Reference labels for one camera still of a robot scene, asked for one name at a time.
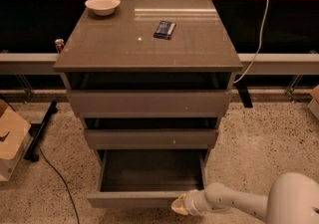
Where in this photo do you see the cardboard box right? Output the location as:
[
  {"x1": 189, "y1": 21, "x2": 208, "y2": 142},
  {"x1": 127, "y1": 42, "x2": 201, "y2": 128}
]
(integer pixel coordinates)
[{"x1": 307, "y1": 85, "x2": 319, "y2": 120}]

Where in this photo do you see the grey drawer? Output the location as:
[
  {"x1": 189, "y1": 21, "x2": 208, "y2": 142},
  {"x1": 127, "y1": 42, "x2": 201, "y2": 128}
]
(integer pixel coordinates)
[
  {"x1": 64, "y1": 72, "x2": 233, "y2": 118},
  {"x1": 88, "y1": 149, "x2": 206, "y2": 208},
  {"x1": 85, "y1": 117, "x2": 218, "y2": 149}
]

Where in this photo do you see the metal window railing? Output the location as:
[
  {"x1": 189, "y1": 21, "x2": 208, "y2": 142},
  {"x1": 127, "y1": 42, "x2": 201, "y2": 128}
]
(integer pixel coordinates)
[{"x1": 0, "y1": 0, "x2": 319, "y2": 77}]

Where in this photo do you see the black stand leg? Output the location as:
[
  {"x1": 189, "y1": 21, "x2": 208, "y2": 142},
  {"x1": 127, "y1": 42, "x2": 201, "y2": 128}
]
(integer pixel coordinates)
[
  {"x1": 24, "y1": 101, "x2": 58, "y2": 162},
  {"x1": 237, "y1": 86, "x2": 253, "y2": 109}
]

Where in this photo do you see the red soda can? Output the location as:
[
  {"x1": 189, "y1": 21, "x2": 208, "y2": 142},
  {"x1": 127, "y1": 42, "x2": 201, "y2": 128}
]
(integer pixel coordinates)
[{"x1": 55, "y1": 39, "x2": 65, "y2": 54}]

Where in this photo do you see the grey middle drawer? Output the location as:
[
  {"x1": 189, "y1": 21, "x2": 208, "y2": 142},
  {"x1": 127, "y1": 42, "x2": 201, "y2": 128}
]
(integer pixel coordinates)
[{"x1": 85, "y1": 117, "x2": 218, "y2": 149}]

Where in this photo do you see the grey drawer cabinet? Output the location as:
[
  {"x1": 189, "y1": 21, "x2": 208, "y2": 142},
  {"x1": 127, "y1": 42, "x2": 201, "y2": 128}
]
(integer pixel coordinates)
[{"x1": 53, "y1": 0, "x2": 244, "y2": 156}]

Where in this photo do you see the black floor cable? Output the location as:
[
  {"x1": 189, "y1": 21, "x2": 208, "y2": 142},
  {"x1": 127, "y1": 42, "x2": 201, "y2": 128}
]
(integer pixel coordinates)
[{"x1": 35, "y1": 144, "x2": 81, "y2": 224}]

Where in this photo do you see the dark blue snack packet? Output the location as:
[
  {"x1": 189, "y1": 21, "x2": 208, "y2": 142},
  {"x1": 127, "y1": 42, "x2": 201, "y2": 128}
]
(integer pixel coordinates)
[{"x1": 154, "y1": 21, "x2": 176, "y2": 40}]

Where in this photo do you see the cardboard box left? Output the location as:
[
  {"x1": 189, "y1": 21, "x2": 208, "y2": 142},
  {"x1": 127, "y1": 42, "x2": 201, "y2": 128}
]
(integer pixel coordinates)
[{"x1": 0, "y1": 100, "x2": 31, "y2": 181}]

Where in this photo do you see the grey top drawer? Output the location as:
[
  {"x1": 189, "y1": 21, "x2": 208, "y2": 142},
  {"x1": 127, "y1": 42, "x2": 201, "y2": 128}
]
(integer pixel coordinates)
[{"x1": 64, "y1": 72, "x2": 233, "y2": 118}]

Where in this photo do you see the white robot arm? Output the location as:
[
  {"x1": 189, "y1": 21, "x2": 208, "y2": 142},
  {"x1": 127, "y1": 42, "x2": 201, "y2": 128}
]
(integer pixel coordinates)
[{"x1": 171, "y1": 172, "x2": 319, "y2": 224}]

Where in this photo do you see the grey bottom drawer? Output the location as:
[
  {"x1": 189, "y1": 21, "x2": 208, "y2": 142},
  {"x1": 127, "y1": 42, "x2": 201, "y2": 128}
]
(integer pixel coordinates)
[{"x1": 88, "y1": 149, "x2": 206, "y2": 208}]

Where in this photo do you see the white cable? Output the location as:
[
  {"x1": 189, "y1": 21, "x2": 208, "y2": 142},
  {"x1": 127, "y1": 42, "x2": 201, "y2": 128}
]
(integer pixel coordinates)
[{"x1": 232, "y1": 0, "x2": 270, "y2": 86}]

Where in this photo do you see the white paper bowl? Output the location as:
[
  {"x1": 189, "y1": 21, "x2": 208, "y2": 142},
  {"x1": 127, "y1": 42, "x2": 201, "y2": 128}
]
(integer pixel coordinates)
[{"x1": 85, "y1": 0, "x2": 121, "y2": 16}]

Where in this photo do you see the black stand leg left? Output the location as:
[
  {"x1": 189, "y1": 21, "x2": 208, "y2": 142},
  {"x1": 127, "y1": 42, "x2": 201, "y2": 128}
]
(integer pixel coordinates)
[{"x1": 24, "y1": 101, "x2": 58, "y2": 162}]

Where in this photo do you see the cardboard box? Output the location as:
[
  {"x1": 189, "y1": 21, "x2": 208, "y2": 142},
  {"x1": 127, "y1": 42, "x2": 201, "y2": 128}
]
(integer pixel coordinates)
[
  {"x1": 307, "y1": 85, "x2": 319, "y2": 120},
  {"x1": 0, "y1": 100, "x2": 31, "y2": 181}
]

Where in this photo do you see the black stand leg right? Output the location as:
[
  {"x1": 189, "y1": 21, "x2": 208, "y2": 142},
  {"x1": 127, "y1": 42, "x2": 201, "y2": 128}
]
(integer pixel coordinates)
[{"x1": 237, "y1": 86, "x2": 253, "y2": 109}]

